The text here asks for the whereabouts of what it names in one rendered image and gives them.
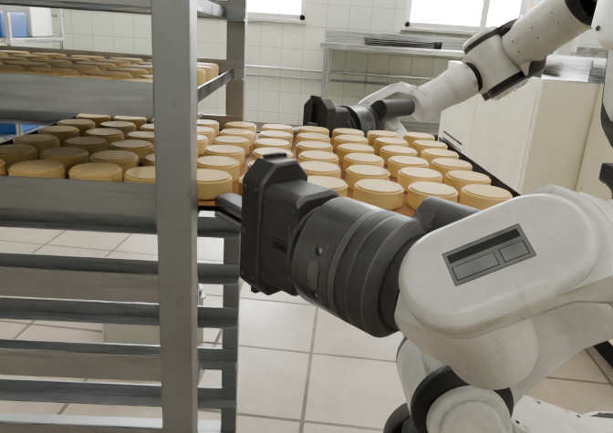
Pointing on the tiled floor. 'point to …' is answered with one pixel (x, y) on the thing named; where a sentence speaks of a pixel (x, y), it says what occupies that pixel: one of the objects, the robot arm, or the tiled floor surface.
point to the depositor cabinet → (526, 131)
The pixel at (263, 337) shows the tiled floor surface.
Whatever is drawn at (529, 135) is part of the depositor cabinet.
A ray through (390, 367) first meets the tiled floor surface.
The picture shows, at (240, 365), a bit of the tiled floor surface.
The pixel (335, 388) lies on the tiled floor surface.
